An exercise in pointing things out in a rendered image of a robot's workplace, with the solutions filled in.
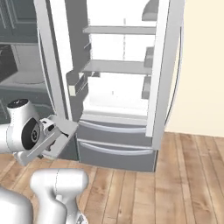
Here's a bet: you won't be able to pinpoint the grey fridge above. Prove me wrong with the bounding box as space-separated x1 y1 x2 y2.
33 0 186 173

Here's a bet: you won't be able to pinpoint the grey fridge door with bin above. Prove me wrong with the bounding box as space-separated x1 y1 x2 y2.
33 0 89 123

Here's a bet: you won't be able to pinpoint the long grey drawer handle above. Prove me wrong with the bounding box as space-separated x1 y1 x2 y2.
78 141 155 157

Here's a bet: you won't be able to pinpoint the grey wall cupboards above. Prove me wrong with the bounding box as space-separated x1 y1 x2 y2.
0 0 39 46

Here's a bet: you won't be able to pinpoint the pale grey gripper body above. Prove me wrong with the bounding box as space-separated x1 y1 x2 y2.
16 115 80 167

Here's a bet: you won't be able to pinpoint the grey fridge shelf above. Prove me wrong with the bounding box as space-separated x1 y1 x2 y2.
80 59 153 76

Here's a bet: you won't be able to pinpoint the curved grey door handle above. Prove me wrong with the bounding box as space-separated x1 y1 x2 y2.
37 27 56 117
164 25 184 127

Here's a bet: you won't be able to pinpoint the large grey fridge drawer front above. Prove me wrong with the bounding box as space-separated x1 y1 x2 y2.
76 139 158 173

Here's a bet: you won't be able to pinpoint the grey fridge door with three bins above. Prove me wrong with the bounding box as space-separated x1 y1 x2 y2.
141 0 186 151

